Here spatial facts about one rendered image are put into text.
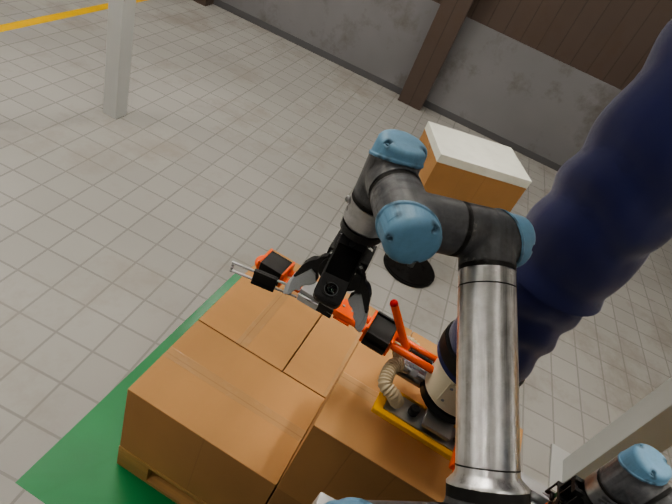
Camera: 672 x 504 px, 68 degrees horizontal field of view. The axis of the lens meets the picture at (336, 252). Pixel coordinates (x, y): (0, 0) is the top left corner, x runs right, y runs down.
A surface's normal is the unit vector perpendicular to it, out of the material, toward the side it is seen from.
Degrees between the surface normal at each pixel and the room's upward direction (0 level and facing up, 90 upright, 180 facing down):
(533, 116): 90
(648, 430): 90
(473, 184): 90
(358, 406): 0
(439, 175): 90
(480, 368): 54
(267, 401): 0
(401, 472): 0
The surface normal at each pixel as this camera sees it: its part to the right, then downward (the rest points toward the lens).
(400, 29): -0.31, 0.53
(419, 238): 0.11, 0.67
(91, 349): 0.33, -0.72
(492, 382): -0.09, -0.29
